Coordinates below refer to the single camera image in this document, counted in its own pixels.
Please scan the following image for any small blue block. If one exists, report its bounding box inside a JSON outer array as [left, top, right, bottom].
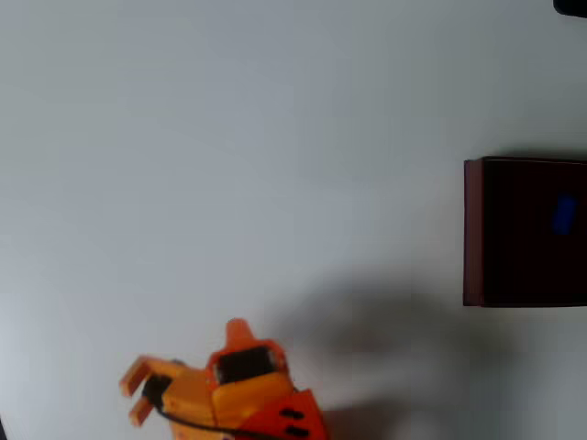
[[551, 193, 579, 237]]

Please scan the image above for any dark red box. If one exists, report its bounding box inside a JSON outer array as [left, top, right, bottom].
[[462, 156, 587, 309]]

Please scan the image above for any black object at corner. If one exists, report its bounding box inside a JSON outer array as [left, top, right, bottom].
[[552, 0, 587, 19]]

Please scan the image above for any light orange pronged camera mount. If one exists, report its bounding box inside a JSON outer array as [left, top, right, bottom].
[[118, 355, 217, 440]]

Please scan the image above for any small black camera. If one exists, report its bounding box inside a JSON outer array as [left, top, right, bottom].
[[141, 375, 173, 410]]

